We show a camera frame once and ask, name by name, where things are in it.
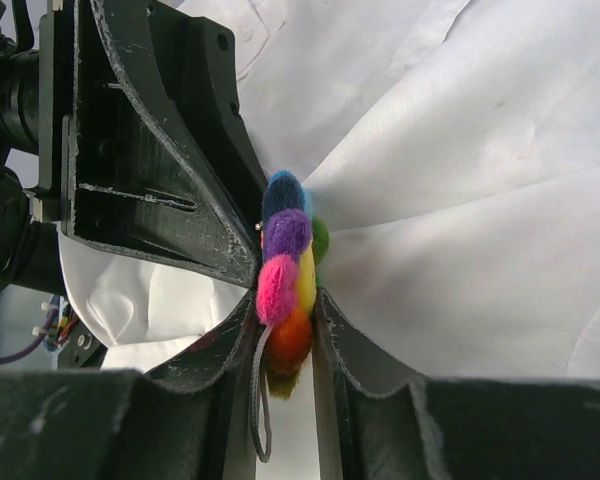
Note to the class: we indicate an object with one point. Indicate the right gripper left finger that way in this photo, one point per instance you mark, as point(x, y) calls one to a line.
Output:
point(185, 419)

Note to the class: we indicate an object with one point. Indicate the colourful pompom brooch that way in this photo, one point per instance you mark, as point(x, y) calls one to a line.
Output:
point(293, 242)

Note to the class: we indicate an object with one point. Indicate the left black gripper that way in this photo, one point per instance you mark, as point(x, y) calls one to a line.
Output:
point(136, 183)

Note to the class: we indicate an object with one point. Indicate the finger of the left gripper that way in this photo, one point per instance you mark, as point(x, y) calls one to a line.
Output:
point(196, 61)

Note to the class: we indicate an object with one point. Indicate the white shirt garment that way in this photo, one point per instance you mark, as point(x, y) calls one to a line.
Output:
point(453, 149)

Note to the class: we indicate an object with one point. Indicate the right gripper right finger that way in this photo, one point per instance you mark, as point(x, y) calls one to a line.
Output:
point(379, 419)

